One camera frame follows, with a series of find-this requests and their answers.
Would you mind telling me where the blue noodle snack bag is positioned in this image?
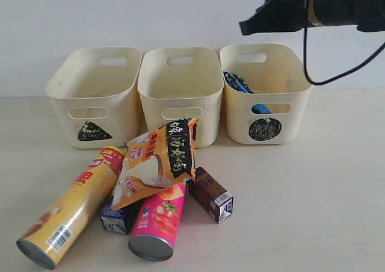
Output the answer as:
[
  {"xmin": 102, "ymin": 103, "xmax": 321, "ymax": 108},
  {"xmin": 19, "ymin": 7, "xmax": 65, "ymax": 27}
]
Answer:
[{"xmin": 223, "ymin": 72, "xmax": 271, "ymax": 114}]

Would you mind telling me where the blue drink carton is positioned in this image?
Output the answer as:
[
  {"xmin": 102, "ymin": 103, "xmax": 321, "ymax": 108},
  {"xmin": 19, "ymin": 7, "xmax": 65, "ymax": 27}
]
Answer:
[{"xmin": 100, "ymin": 201, "xmax": 139, "ymax": 234}]

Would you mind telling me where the yellow chips can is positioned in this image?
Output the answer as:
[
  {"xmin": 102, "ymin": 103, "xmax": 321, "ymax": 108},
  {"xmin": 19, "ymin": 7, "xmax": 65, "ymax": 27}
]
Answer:
[{"xmin": 16, "ymin": 146, "xmax": 124, "ymax": 269}]

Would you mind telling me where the left cream plastic bin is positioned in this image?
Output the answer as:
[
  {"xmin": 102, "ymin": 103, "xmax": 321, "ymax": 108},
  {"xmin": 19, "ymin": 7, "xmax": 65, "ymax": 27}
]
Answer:
[{"xmin": 46, "ymin": 47, "xmax": 142, "ymax": 149}]

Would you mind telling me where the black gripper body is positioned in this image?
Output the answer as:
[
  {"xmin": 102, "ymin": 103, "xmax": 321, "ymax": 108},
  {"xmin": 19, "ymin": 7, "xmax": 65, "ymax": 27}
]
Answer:
[{"xmin": 239, "ymin": 0, "xmax": 308, "ymax": 35}]

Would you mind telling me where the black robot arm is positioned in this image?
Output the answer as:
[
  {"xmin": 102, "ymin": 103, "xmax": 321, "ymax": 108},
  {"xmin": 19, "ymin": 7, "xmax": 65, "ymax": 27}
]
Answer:
[{"xmin": 239, "ymin": 0, "xmax": 384, "ymax": 36}]

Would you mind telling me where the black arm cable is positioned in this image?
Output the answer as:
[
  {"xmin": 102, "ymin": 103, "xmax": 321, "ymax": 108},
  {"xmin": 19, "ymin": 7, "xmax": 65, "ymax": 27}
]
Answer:
[{"xmin": 302, "ymin": 25, "xmax": 385, "ymax": 85}]

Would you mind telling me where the purple drink carton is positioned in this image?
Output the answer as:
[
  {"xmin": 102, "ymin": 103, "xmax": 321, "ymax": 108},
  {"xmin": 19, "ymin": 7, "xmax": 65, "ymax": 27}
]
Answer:
[{"xmin": 188, "ymin": 167, "xmax": 233, "ymax": 224}]

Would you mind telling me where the cream plastic bin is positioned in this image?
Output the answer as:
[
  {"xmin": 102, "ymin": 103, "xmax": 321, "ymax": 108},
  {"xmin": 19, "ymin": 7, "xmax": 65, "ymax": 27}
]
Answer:
[
  {"xmin": 220, "ymin": 43, "xmax": 311, "ymax": 145},
  {"xmin": 138, "ymin": 47, "xmax": 224, "ymax": 148},
  {"xmin": 46, "ymin": 47, "xmax": 142, "ymax": 149}
]

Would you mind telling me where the pink chips can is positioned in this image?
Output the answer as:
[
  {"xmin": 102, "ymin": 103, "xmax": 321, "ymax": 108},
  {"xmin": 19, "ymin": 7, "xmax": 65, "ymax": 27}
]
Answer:
[{"xmin": 128, "ymin": 182, "xmax": 186, "ymax": 261}]

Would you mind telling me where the right cream plastic bin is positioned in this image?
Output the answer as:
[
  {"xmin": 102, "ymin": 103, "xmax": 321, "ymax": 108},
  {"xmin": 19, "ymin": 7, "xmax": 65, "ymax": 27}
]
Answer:
[{"xmin": 220, "ymin": 43, "xmax": 311, "ymax": 145}]

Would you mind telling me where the middle cream plastic bin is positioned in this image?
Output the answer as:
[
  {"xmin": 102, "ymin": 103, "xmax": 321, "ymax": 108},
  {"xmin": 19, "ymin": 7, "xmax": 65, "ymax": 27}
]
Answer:
[{"xmin": 138, "ymin": 47, "xmax": 224, "ymax": 148}]

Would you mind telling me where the orange noodle snack bag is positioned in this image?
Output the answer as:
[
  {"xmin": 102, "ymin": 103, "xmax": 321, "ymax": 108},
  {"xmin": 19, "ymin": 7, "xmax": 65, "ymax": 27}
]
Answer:
[{"xmin": 112, "ymin": 118, "xmax": 197, "ymax": 211}]

